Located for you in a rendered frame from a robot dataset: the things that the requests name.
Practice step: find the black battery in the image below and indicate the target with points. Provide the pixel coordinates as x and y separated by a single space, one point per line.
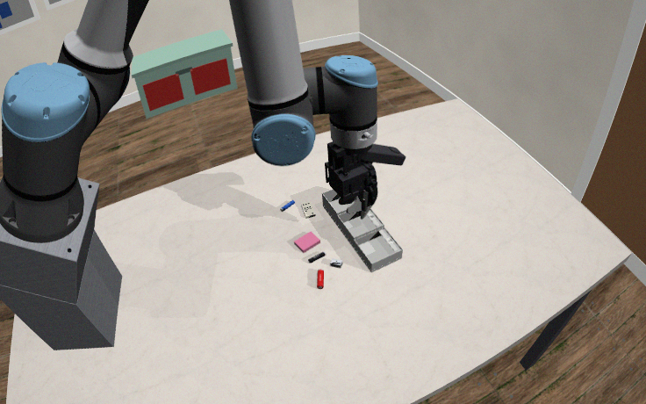
316 257

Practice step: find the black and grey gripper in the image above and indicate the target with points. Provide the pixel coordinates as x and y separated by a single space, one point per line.
354 180

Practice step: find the red battery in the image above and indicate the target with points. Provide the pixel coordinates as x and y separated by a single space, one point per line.
320 279

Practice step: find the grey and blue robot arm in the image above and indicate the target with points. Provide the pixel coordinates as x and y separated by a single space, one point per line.
49 111

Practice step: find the grey three-compartment bin rack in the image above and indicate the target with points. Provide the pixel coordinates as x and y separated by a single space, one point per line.
372 239

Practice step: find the pink square pad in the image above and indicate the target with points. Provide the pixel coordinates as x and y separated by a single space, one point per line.
307 242

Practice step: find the white domino tile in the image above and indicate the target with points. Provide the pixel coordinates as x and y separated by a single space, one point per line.
308 210

